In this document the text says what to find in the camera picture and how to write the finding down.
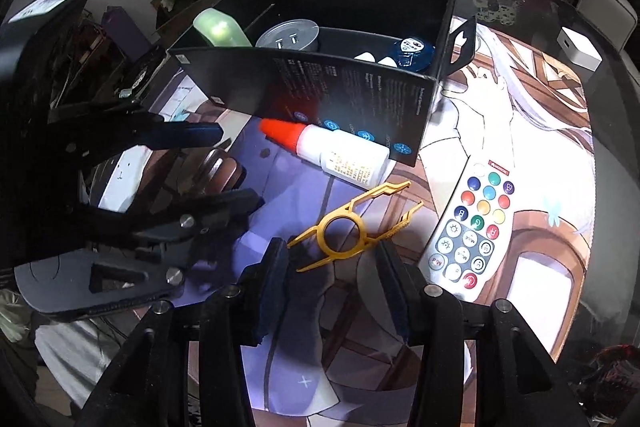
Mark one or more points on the yellow plastic puller tool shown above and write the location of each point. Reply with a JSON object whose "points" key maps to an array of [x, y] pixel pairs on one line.
{"points": [[330, 239]]}

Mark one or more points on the white glue bottle orange cap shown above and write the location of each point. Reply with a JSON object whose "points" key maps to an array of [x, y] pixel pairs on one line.
{"points": [[340, 154]]}

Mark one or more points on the white charger cube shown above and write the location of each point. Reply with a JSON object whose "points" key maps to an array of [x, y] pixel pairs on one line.
{"points": [[580, 49]]}

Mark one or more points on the blue round case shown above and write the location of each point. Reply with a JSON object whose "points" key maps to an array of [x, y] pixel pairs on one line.
{"points": [[412, 52]]}

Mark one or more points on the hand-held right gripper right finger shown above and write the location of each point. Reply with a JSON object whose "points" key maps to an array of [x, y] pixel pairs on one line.
{"points": [[396, 297]]}

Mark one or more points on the purple bag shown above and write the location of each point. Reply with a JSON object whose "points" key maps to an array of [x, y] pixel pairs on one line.
{"points": [[125, 32]]}

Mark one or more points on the black cardboard box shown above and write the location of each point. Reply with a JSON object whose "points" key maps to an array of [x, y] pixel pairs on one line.
{"points": [[325, 92]]}

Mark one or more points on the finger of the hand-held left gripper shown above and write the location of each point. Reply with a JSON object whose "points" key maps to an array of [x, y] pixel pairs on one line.
{"points": [[190, 135], [235, 203]]}

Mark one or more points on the cola bottle red label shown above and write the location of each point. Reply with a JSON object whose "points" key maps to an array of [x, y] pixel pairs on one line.
{"points": [[617, 372]]}

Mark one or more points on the green translucent case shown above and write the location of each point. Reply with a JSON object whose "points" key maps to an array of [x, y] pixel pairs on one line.
{"points": [[220, 29]]}

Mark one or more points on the printed desk mat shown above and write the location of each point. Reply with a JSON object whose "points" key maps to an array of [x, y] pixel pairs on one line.
{"points": [[525, 147]]}

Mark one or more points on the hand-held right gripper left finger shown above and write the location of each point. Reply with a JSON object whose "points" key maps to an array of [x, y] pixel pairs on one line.
{"points": [[272, 297]]}

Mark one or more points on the black and white coaster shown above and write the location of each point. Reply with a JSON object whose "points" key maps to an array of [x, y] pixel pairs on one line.
{"points": [[492, 10]]}

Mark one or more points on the grey round plug adapter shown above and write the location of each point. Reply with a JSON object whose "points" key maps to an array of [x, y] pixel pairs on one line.
{"points": [[287, 36]]}

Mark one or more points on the white remote control coloured buttons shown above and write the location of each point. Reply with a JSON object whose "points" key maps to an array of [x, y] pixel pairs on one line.
{"points": [[475, 227]]}

